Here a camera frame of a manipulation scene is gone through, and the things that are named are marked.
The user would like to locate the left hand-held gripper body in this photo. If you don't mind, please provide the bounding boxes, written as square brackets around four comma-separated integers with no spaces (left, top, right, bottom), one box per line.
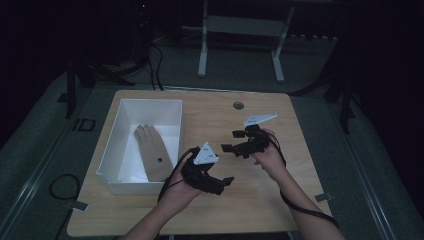
[182,141,225,196]

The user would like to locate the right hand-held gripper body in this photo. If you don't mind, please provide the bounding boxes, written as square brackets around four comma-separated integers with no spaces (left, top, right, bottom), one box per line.
[234,112,279,160]

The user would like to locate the beige glove with black dot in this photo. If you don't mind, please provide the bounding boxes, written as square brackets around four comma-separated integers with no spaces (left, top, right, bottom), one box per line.
[133,124,175,183]

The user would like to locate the white box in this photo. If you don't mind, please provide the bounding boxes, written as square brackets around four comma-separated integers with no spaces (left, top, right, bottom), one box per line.
[95,98,184,196]

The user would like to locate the person's right hand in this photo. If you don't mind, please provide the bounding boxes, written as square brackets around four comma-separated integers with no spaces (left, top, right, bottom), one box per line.
[251,129,288,183]

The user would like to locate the person's left hand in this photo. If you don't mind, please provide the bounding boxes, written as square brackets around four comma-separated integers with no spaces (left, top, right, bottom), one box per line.
[158,164,202,210]

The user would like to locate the grey table tape piece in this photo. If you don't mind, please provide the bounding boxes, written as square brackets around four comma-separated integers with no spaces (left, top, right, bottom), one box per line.
[314,192,335,203]

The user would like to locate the black tripod stand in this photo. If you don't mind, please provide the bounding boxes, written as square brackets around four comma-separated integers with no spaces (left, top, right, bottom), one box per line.
[289,64,363,135]
[57,58,136,120]

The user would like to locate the grey floor tape piece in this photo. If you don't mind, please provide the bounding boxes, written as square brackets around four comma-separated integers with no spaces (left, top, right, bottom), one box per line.
[71,200,90,213]

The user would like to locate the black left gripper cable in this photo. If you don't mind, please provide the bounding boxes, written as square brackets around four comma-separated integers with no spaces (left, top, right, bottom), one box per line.
[156,147,198,203]

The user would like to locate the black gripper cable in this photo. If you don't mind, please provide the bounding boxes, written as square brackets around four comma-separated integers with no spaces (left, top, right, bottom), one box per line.
[264,131,340,230]
[156,147,198,203]

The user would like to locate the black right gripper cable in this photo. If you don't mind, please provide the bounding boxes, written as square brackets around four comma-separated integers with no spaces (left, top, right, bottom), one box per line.
[264,131,340,230]

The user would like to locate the black hanging cables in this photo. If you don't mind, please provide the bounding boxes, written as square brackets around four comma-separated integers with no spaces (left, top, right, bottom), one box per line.
[145,41,165,92]

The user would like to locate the white metal desk frame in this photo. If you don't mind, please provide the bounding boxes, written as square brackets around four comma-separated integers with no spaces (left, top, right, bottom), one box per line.
[181,0,296,84]

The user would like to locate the black rectangular floor frame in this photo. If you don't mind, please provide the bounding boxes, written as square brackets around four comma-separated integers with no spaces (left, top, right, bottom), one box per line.
[72,117,97,132]

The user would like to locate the black looped floor cable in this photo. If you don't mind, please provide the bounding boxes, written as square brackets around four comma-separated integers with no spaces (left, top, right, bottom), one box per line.
[48,173,82,201]

